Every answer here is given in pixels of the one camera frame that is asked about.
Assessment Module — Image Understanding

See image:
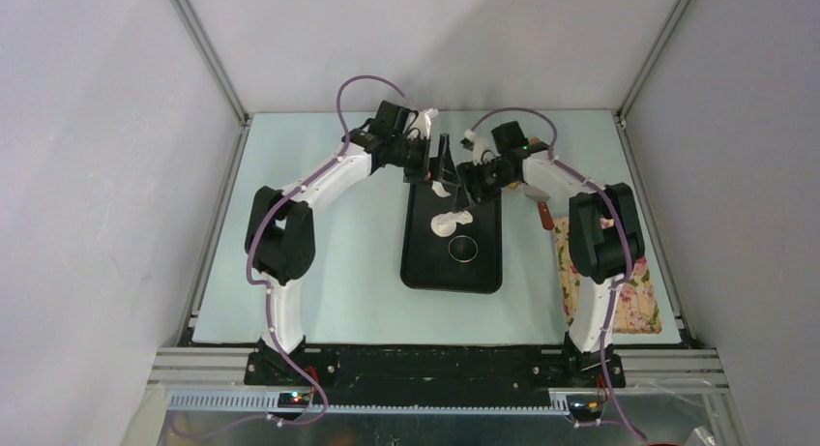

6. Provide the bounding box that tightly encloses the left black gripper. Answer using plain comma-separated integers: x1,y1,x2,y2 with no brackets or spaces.
389,134,459,188

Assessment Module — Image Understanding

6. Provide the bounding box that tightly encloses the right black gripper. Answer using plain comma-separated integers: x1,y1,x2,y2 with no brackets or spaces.
453,159,517,214

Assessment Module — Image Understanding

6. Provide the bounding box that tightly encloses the white dough ball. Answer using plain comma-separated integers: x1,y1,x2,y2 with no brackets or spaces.
430,181,474,238

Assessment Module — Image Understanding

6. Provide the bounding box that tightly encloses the small round metal cup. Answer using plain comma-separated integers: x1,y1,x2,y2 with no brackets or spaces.
448,235,479,263

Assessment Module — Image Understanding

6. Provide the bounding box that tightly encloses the black baking tray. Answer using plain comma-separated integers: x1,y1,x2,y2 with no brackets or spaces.
399,185,503,294

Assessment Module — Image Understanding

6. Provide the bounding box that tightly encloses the metal spatula with red handle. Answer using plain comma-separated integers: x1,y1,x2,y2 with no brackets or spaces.
523,185,554,230

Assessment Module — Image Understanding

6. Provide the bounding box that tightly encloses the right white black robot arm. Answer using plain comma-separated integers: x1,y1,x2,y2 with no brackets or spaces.
455,121,645,386

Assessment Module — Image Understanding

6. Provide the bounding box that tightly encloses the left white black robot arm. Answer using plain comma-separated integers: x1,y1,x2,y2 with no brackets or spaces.
245,101,442,385

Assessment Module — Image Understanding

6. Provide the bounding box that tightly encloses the floral cloth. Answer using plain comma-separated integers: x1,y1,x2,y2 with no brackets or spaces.
553,216,662,335

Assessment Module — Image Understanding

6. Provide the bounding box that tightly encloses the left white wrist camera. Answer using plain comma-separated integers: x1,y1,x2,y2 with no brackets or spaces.
406,108,439,139

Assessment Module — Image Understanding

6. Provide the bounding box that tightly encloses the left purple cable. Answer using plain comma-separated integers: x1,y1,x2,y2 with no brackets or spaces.
246,74,418,429

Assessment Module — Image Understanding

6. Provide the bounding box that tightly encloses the purple cable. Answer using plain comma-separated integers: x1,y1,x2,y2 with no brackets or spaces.
470,106,648,441
246,74,418,429

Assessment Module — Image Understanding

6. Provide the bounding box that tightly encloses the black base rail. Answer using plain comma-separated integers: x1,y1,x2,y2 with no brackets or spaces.
244,343,626,408

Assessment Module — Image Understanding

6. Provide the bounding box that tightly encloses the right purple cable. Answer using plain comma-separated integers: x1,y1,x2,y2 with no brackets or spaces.
470,106,648,441

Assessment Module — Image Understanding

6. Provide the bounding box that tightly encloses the aluminium frame with cable duct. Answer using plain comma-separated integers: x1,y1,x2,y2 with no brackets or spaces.
149,344,747,445

